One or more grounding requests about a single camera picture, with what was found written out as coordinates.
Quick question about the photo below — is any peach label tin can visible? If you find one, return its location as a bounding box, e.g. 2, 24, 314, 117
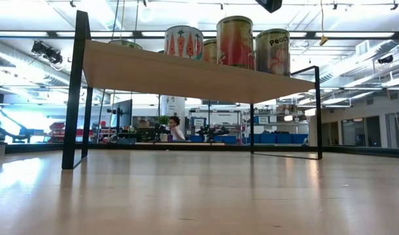
255, 28, 291, 78

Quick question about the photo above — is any orange label tin can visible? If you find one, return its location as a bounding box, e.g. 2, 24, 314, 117
202, 38, 219, 64

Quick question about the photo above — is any carrot print tin can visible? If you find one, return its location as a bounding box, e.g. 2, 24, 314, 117
164, 25, 204, 61

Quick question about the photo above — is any wooden shelf with black legs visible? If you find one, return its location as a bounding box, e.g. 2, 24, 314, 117
61, 9, 323, 170

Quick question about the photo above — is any metal storage rack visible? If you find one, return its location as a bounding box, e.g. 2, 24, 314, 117
253, 104, 310, 134

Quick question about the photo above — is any white poster column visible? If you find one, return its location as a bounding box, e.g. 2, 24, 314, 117
160, 95, 186, 118

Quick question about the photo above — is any green potted plant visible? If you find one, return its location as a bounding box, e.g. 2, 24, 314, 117
155, 114, 170, 127

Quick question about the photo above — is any person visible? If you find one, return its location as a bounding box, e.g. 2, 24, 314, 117
167, 116, 187, 142

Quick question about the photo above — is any black computer monitor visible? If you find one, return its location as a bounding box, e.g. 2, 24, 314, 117
110, 99, 134, 130

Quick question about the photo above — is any black ceiling spotlight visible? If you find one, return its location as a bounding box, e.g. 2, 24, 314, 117
31, 40, 65, 65

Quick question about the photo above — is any yellow hanging cable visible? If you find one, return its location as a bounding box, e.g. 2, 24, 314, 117
318, 0, 329, 46

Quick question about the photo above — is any long black ceiling rail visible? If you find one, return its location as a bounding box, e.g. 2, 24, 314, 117
0, 29, 399, 40

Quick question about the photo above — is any white wall board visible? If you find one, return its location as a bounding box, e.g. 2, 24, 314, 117
210, 112, 241, 127

